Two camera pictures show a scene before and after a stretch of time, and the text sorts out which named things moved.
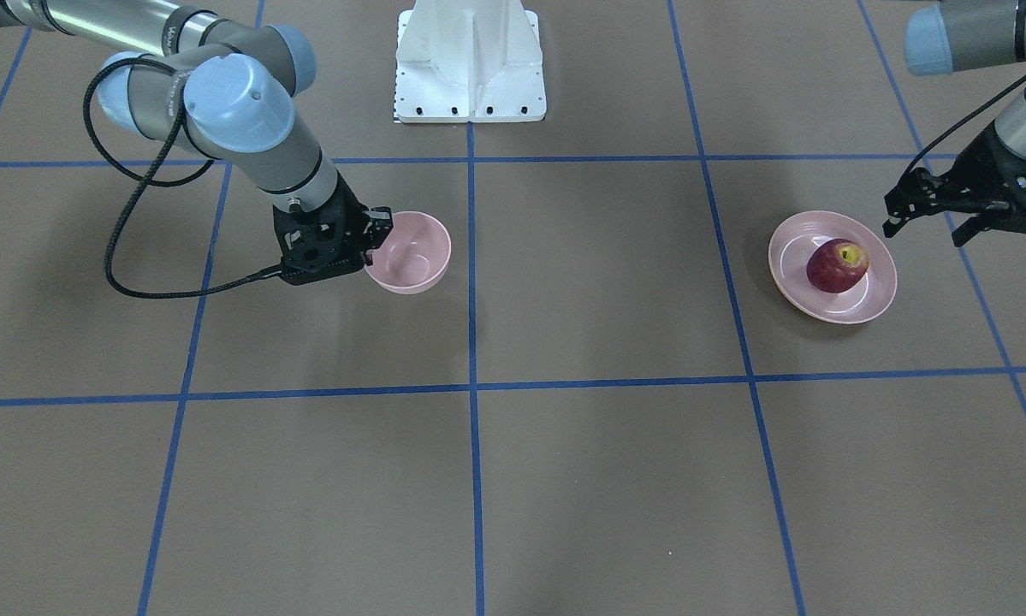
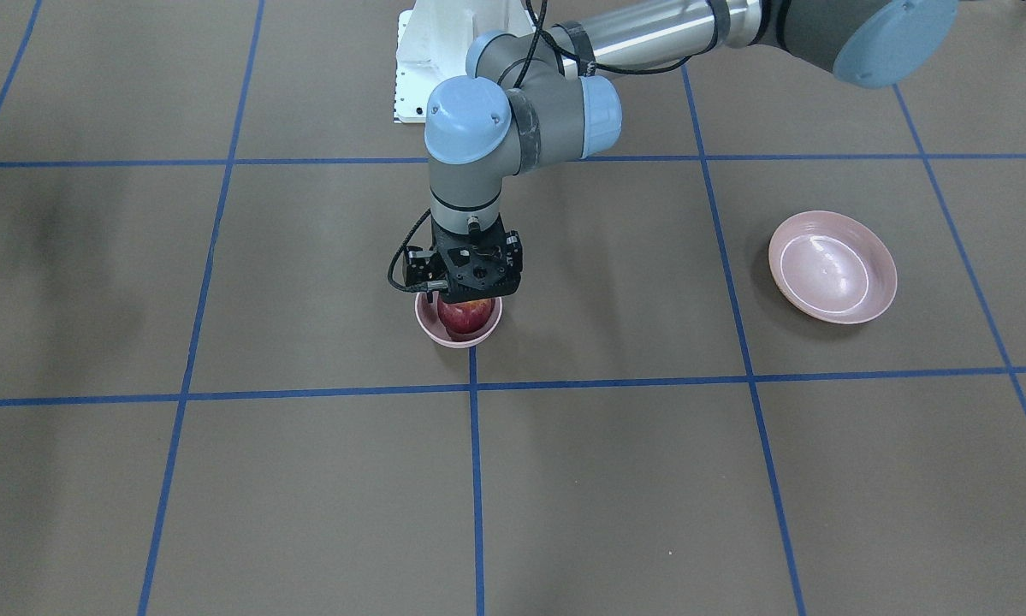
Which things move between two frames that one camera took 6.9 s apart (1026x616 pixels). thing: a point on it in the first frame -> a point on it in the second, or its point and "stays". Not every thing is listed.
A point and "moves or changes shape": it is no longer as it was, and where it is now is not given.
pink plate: (790, 245) stays
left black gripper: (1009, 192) -> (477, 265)
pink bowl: (414, 257) moves or changes shape
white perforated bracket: (469, 61) stays
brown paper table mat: (603, 405) stays
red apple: (837, 265) -> (465, 316)
